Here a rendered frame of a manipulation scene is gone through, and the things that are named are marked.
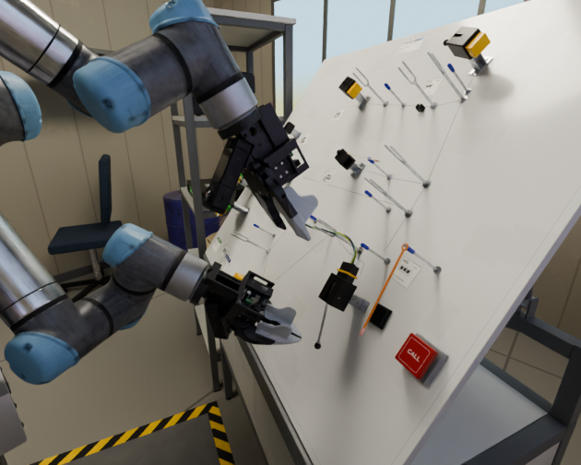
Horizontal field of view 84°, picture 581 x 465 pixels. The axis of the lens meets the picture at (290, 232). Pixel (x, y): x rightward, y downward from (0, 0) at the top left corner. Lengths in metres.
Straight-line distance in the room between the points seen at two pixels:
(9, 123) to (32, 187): 2.77
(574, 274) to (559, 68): 2.06
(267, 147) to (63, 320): 0.38
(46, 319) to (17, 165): 2.94
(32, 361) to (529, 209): 0.73
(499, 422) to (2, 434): 0.94
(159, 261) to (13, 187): 2.96
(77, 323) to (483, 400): 0.90
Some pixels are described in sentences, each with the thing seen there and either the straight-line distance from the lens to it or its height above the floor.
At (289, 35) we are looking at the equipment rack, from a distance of 1.63.
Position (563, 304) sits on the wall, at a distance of 2.83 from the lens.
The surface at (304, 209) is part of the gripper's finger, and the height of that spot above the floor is 1.33.
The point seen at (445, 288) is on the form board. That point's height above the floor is 1.19.
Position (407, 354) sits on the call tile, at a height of 1.11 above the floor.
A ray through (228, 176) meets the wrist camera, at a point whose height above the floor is 1.38.
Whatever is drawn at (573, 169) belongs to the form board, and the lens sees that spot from 0.65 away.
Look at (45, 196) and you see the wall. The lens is 3.51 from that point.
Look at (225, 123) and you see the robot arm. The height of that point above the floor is 1.46.
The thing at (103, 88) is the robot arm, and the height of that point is 1.49.
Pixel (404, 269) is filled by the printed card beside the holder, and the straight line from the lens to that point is 0.67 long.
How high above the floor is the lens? 1.47
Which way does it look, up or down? 20 degrees down
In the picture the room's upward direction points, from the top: straight up
